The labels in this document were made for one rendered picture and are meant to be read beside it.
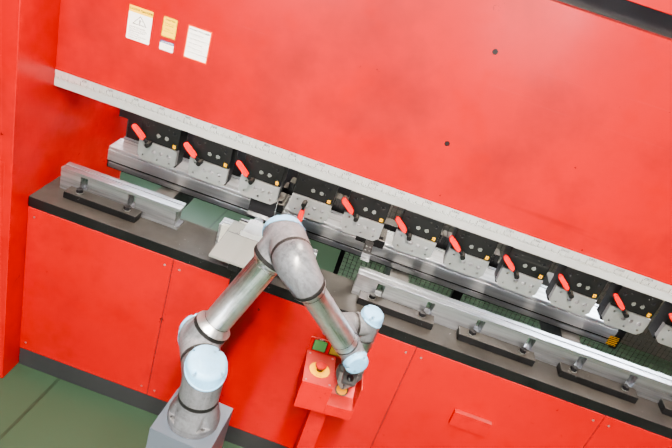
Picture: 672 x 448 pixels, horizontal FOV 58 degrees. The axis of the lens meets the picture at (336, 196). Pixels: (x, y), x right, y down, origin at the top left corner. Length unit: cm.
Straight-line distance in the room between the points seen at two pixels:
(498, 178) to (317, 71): 70
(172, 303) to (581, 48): 172
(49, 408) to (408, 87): 198
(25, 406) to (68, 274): 61
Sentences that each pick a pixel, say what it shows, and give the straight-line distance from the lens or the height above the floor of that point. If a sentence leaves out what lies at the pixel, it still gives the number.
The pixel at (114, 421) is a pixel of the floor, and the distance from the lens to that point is 289.
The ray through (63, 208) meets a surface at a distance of 250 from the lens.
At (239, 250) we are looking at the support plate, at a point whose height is 100.
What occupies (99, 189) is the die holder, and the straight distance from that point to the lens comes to 253.
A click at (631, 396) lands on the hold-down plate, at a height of 90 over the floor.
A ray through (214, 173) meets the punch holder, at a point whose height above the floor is 118.
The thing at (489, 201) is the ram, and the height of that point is 143.
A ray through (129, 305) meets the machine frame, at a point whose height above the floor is 54.
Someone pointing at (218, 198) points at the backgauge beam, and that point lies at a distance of 262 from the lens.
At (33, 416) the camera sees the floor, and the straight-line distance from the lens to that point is 291.
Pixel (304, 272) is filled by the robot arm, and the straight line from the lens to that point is 157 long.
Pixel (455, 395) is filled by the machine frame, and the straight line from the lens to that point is 246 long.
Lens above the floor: 222
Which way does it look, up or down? 27 degrees down
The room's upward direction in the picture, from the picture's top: 18 degrees clockwise
